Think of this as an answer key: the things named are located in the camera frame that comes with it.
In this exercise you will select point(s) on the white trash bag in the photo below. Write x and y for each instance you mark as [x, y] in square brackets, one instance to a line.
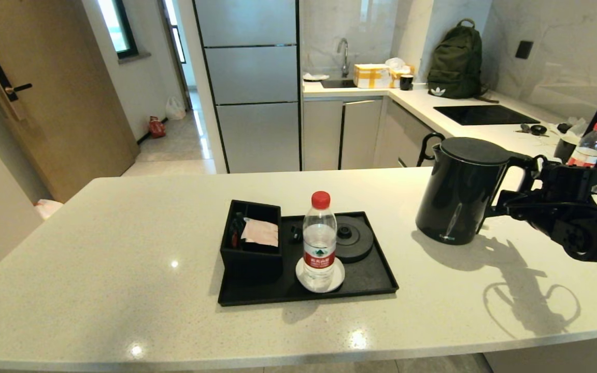
[48, 208]

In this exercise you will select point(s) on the red bag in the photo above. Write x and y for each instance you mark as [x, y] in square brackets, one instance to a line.
[156, 127]

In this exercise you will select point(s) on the small black gadget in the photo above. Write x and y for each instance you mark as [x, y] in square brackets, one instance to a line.
[564, 127]

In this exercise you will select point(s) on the black organizer box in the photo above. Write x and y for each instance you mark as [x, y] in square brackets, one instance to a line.
[249, 264]

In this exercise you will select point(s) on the white dish cloth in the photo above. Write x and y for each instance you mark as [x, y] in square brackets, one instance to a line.
[315, 76]

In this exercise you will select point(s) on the black serving tray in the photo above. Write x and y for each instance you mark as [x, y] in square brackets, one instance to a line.
[257, 292]

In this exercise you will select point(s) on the dark green backpack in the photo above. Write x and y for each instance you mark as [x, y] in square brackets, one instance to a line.
[456, 62]

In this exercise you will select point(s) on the bunch of keys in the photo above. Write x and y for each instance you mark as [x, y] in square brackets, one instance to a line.
[523, 128]

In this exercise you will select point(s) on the small black round object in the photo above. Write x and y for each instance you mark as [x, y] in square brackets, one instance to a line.
[539, 130]

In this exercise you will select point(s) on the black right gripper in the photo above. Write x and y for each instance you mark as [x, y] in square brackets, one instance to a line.
[524, 204]

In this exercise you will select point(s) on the crumpled white bag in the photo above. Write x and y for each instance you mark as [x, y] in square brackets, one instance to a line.
[396, 63]

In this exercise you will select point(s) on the chrome kitchen faucet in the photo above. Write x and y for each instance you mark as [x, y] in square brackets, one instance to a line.
[344, 57]

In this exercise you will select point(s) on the small black cup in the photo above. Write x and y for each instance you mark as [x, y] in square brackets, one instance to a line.
[406, 83]

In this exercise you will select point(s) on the black mug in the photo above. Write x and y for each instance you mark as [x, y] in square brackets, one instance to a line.
[564, 147]

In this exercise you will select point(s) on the black induction cooktop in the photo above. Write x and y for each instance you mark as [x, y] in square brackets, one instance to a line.
[485, 115]

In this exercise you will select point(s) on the dark framed window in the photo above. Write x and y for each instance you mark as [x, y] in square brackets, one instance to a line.
[117, 26]

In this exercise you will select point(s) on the black round kettle base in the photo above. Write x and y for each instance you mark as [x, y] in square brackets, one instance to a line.
[355, 238]

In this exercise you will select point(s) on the brown wooden door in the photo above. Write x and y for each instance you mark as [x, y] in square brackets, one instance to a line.
[70, 103]

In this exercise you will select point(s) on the black wall socket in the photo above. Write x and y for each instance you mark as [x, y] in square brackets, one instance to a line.
[524, 49]

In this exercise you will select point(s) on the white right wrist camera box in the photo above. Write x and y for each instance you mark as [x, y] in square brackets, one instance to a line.
[542, 165]

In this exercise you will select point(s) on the white plastic bag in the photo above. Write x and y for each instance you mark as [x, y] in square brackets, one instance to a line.
[175, 109]

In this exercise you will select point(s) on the white box with yellow tape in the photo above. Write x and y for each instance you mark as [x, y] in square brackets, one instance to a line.
[371, 76]

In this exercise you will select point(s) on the silver refrigerator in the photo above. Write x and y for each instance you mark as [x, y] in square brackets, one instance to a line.
[252, 77]

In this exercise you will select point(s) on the grey kitchen base cabinet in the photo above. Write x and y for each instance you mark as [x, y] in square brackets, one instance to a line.
[360, 134]

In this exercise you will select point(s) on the plain red cap water bottle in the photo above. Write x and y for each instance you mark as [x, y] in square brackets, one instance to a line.
[588, 145]

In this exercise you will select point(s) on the black electric kettle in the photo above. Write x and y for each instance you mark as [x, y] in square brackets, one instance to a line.
[459, 197]

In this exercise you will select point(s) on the crumpled clear plastic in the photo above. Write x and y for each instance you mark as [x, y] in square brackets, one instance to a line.
[578, 127]

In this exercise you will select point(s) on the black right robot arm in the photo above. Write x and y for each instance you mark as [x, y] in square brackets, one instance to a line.
[583, 228]

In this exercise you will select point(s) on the black kitchen sink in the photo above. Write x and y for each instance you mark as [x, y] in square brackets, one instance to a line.
[337, 83]

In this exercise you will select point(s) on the water bottle with mountain logo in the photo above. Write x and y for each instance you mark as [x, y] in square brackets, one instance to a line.
[319, 254]

